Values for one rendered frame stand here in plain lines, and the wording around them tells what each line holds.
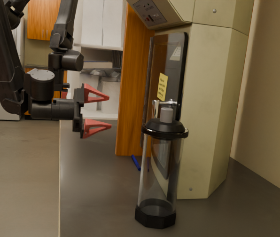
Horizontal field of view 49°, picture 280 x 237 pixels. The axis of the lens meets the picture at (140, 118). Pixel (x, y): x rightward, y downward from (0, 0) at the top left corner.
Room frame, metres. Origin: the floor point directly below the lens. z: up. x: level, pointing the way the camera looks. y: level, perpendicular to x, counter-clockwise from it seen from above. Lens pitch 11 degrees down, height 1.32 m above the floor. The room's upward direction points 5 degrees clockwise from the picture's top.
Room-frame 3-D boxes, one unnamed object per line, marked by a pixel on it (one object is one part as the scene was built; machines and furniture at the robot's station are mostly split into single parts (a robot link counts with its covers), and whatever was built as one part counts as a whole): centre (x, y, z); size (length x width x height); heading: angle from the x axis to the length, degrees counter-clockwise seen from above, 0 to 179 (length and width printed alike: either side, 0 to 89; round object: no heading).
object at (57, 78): (1.15, 0.33, 1.21); 0.10 x 0.07 x 0.07; 106
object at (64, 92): (1.15, 0.32, 1.14); 0.07 x 0.07 x 0.09; 16
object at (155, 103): (0.83, -0.06, 1.17); 0.05 x 0.03 x 0.10; 105
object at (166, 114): (0.68, -0.06, 1.18); 0.09 x 0.09 x 0.07
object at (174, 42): (0.94, -0.06, 1.19); 0.30 x 0.01 x 0.40; 15
